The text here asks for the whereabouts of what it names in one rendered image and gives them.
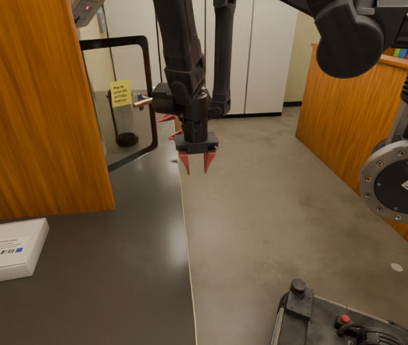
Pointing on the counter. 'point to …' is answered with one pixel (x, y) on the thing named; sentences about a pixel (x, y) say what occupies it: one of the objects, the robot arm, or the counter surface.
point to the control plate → (83, 10)
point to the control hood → (90, 14)
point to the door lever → (143, 101)
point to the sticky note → (120, 92)
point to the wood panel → (33, 115)
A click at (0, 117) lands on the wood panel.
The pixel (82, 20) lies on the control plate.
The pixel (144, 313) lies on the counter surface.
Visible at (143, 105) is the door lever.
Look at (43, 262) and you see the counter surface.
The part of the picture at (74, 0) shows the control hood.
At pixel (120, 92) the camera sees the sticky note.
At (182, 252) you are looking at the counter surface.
